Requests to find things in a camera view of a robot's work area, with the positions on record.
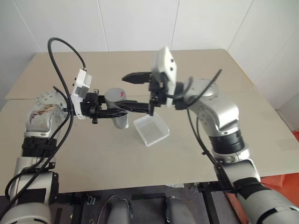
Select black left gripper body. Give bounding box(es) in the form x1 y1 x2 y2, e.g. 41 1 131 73
81 89 105 126

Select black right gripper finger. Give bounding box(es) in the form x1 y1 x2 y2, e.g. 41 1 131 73
116 99 150 116
122 71 153 85

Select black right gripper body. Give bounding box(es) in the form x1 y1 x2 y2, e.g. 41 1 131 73
148 73 169 117

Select grey jar lid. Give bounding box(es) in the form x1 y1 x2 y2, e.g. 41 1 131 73
104 87 127 104

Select silver metal cup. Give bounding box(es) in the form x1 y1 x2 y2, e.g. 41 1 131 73
106 100 131 130

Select clear plastic box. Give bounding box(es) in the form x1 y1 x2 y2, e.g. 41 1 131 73
133 114 171 147

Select dark grey rounded shape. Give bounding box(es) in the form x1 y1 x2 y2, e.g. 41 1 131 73
109 197 130 224
163 196 188 224

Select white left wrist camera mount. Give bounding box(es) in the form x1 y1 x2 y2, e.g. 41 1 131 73
69 68 93 121

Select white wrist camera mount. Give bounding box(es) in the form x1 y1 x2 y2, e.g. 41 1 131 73
151 46 178 108
69 68 93 121

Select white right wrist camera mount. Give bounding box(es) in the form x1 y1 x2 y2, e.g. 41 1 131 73
151 46 178 108

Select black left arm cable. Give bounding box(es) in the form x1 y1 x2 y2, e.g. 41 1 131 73
4 37 87 203

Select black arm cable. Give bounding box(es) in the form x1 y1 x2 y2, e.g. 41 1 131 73
163 69 239 195
4 37 87 203

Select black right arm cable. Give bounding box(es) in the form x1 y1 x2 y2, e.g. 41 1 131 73
163 69 239 195

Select thin grey wire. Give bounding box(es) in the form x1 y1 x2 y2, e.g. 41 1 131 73
96 195 118 224

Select black metal table frame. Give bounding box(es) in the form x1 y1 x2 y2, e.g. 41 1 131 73
55 181 235 224

